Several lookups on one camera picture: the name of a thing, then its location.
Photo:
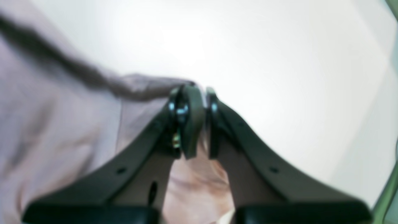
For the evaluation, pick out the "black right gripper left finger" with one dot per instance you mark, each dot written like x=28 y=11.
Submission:
x=130 y=188

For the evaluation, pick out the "mauve t-shirt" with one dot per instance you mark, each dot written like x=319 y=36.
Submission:
x=61 y=117

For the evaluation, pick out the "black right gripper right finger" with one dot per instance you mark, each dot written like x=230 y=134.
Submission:
x=266 y=189

